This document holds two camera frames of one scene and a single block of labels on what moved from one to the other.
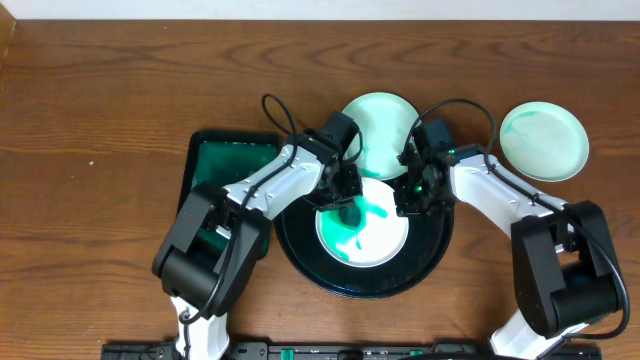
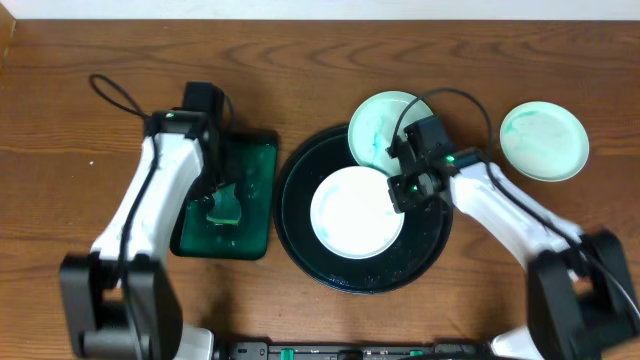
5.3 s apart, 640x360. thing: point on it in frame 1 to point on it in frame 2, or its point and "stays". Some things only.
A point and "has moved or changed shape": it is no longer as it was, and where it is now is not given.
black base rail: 337,351 stays
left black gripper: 340,193 to 213,187
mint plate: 544,141 stays
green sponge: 350,216 has moved or changed shape
